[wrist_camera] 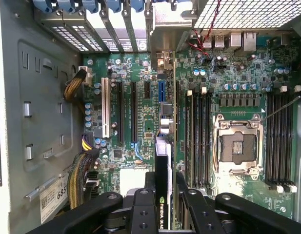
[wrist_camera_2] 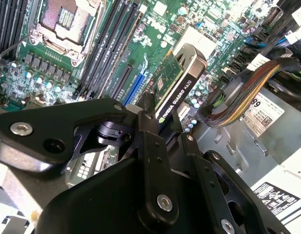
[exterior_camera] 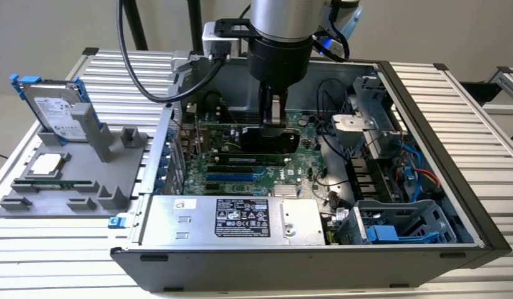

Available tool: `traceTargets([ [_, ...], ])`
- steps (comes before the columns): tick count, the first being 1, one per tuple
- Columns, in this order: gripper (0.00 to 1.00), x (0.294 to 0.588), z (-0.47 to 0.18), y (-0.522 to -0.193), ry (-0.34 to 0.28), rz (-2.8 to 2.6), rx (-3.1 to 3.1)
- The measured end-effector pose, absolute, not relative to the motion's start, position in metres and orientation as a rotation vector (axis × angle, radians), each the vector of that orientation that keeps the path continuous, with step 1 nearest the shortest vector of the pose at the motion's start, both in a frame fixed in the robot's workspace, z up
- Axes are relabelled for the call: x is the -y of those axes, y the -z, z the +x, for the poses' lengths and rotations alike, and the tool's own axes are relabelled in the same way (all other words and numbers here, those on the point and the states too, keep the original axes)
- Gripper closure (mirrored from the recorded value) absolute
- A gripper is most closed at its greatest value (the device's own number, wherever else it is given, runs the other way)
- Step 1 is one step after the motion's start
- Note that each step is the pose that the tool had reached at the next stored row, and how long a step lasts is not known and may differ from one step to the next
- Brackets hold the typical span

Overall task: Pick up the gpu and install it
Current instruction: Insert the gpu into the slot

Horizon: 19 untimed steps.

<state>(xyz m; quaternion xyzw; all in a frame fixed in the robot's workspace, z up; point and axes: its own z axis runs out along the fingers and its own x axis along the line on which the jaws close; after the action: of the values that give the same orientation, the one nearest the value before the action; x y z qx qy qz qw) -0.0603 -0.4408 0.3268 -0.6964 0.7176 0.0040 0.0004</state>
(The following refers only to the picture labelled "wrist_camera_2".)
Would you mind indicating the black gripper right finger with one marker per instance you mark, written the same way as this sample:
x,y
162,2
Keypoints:
x,y
210,175

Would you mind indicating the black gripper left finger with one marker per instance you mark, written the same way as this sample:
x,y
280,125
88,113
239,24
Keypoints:
x,y
55,114

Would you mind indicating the green graphics card black shroud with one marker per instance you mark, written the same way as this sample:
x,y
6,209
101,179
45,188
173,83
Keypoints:
x,y
179,97

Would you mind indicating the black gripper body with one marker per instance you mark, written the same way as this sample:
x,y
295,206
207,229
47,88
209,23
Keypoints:
x,y
104,207

